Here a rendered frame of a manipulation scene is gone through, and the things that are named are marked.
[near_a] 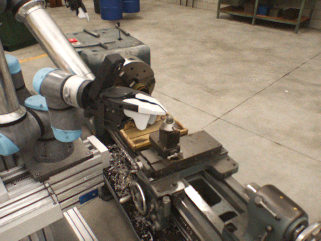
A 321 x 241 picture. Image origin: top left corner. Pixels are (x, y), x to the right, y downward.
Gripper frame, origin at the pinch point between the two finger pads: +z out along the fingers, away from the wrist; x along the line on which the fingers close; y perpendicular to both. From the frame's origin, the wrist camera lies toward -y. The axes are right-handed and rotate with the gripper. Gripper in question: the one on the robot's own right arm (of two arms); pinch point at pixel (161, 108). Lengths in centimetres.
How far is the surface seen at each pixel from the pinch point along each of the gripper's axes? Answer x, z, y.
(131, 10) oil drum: -682, -494, 58
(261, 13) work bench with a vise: -724, -146, 31
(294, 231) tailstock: -35, 31, 44
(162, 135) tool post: -61, -31, 42
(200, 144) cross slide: -79, -18, 51
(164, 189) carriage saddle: -48, -21, 61
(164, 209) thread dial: -45, -18, 69
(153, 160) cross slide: -55, -32, 54
